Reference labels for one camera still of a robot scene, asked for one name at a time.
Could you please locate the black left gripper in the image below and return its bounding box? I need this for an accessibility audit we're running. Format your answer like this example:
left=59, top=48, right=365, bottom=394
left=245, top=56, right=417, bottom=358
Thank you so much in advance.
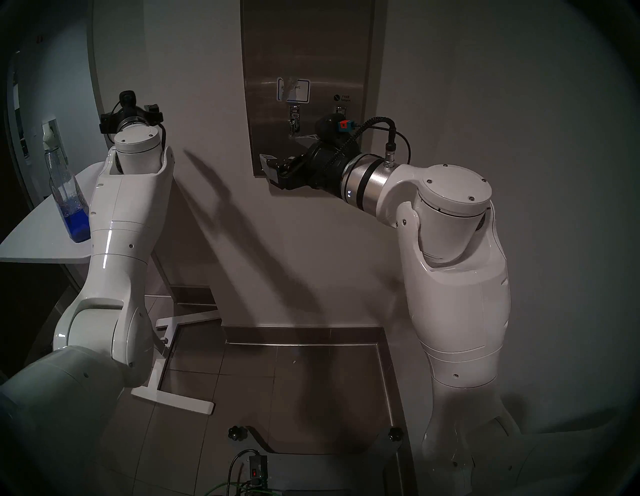
left=99, top=103, right=164, bottom=135

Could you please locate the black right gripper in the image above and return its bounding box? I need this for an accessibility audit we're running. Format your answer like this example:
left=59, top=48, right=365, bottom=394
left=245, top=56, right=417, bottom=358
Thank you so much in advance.
left=258, top=138, right=360, bottom=193

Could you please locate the white wall box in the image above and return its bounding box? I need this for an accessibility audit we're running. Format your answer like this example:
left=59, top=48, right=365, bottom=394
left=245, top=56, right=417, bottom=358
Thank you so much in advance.
left=41, top=117, right=63, bottom=151

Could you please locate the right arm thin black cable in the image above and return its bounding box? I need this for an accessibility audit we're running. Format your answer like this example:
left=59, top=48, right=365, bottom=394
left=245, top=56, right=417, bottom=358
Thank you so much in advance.
left=392, top=132, right=412, bottom=167

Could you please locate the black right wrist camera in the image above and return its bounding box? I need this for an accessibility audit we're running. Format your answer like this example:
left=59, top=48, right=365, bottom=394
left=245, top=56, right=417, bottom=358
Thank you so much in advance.
left=320, top=114, right=357, bottom=143

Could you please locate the clear spray bottle blue liquid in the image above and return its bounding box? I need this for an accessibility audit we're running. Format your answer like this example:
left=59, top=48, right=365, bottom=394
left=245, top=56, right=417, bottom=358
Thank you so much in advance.
left=41, top=124, right=92, bottom=244

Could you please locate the thin black base cable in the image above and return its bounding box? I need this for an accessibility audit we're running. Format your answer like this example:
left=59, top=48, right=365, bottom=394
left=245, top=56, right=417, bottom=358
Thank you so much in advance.
left=228, top=448, right=262, bottom=496

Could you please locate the green cable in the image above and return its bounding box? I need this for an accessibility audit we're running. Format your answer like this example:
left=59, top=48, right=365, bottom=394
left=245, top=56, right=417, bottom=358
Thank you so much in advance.
left=210, top=477, right=273, bottom=496

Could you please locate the right arm braided black cable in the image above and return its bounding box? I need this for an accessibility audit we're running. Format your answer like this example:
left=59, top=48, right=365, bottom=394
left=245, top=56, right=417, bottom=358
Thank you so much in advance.
left=322, top=116, right=397, bottom=176

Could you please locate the black box red switch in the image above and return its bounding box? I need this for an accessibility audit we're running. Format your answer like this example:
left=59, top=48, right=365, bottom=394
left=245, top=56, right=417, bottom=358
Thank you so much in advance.
left=248, top=452, right=270, bottom=484

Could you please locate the white table with frame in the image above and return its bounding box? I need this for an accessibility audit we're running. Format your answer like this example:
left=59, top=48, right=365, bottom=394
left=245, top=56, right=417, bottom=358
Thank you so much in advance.
left=0, top=161, right=222, bottom=415

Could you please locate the grey metal base plate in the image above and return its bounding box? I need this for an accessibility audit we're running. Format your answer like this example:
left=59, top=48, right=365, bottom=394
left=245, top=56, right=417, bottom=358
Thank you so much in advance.
left=245, top=426, right=402, bottom=496

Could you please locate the stainless steel wall dispenser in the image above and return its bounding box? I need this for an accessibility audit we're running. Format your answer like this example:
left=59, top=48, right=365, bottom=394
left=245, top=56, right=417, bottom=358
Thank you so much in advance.
left=240, top=0, right=377, bottom=178

